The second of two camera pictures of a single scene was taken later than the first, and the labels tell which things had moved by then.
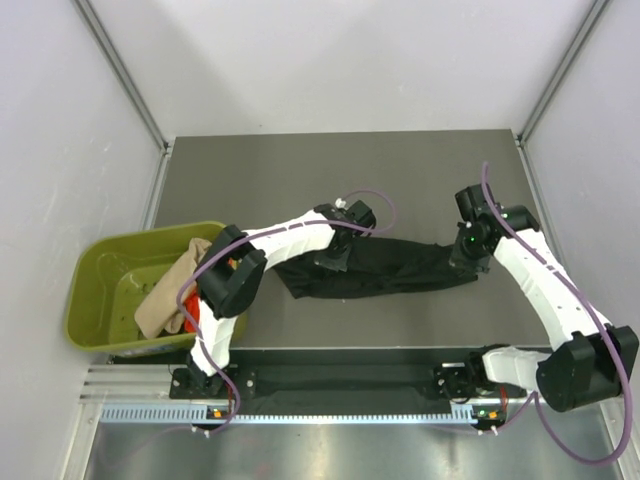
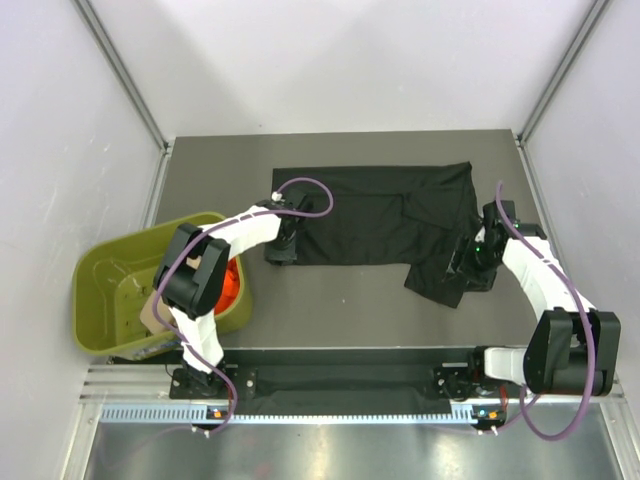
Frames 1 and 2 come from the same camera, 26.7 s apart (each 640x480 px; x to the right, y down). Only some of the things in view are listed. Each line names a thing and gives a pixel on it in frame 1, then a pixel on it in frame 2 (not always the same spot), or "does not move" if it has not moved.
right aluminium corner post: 598,10 does not move
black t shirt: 375,265 → 415,216
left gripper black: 334,263 → 283,255
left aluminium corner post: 123,74 does not move
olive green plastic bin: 109,274 does not move
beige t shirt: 161,310 does not move
